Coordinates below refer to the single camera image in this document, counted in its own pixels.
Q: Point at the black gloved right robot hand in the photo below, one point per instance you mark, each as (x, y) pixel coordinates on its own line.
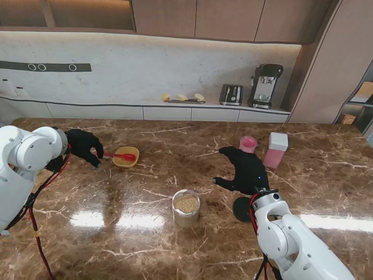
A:
(249, 175)

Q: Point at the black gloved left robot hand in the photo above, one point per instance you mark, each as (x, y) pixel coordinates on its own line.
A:
(83, 144)

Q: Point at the black round jar lid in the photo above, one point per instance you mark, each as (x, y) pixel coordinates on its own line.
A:
(241, 208)

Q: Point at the red plastic spoon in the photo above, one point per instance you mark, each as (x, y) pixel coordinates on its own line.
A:
(125, 157)

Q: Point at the clear grain jar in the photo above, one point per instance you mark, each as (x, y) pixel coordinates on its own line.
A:
(186, 207)

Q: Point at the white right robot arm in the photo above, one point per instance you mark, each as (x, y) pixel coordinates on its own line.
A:
(291, 242)

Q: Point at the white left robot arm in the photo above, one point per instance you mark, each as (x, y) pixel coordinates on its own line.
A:
(26, 151)

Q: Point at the pink container with white lid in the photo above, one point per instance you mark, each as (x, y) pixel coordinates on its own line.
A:
(275, 151)

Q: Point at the pink measuring cup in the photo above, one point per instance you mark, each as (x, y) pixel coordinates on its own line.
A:
(247, 144)

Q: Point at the yellow plastic bowl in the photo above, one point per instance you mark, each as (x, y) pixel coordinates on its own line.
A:
(126, 162)

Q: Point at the black and silver toaster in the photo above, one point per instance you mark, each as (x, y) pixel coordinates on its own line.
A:
(231, 94)

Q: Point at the white counter with drawers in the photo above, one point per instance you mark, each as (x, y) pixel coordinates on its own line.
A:
(166, 113)

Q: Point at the black espresso machine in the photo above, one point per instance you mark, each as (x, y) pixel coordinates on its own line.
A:
(265, 84)

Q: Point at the yellow lemon piece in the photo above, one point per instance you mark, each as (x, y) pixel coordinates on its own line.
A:
(165, 97)
(199, 97)
(182, 97)

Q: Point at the dark cutting board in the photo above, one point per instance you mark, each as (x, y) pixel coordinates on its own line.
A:
(180, 101)

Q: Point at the small wooden box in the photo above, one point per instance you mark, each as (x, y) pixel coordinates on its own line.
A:
(348, 119)

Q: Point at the tall brown cabinet panel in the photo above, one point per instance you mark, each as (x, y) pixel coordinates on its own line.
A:
(320, 73)

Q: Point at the dark open shelf unit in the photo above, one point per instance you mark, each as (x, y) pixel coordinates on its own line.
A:
(365, 113)

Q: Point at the tan book on shelf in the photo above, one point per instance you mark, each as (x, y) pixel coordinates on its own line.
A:
(365, 91)

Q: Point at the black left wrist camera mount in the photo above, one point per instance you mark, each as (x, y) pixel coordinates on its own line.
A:
(56, 164)

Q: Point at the black wall power strip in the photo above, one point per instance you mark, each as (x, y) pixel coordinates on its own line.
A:
(58, 67)

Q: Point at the white wall device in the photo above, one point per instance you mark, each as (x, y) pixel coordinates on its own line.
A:
(4, 86)
(21, 91)

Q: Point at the brown wall cabinets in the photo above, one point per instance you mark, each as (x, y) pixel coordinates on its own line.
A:
(221, 20)

